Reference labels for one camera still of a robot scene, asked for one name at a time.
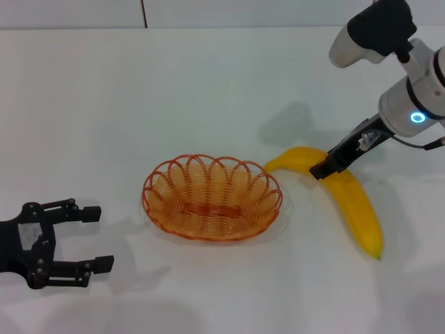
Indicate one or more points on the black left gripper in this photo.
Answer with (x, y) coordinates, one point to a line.
(17, 250)

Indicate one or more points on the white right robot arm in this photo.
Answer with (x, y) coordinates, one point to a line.
(417, 69)

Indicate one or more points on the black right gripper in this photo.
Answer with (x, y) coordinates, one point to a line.
(351, 146)

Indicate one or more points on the silver metal camera bracket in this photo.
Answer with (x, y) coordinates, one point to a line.
(368, 139)

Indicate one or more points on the yellow banana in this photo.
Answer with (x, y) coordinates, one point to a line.
(358, 202)

